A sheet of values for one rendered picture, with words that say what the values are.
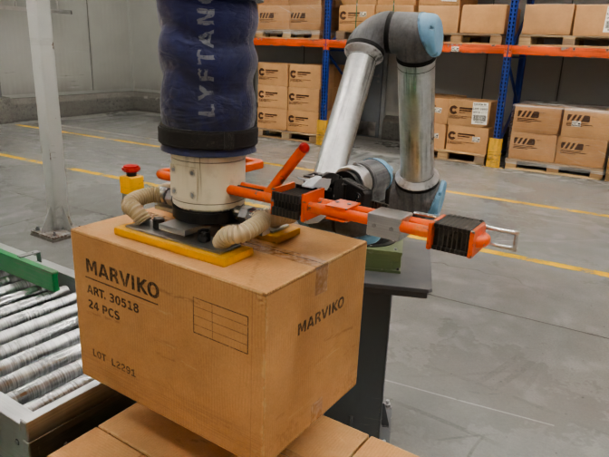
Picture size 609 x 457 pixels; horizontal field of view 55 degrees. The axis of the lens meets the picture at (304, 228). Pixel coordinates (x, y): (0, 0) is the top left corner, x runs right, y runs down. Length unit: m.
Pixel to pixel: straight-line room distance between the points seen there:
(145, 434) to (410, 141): 1.15
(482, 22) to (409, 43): 6.79
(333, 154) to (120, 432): 0.92
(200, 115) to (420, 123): 0.82
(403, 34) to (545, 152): 6.70
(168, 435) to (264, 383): 0.49
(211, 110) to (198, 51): 0.12
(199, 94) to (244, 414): 0.67
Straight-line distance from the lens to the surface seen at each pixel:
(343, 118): 1.62
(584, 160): 8.28
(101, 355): 1.57
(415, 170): 1.96
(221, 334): 1.21
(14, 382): 1.97
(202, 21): 1.24
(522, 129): 8.33
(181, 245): 1.29
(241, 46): 1.28
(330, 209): 1.16
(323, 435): 1.61
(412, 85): 1.78
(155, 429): 1.65
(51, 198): 4.97
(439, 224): 1.06
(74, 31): 12.88
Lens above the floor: 1.51
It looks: 18 degrees down
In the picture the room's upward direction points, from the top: 2 degrees clockwise
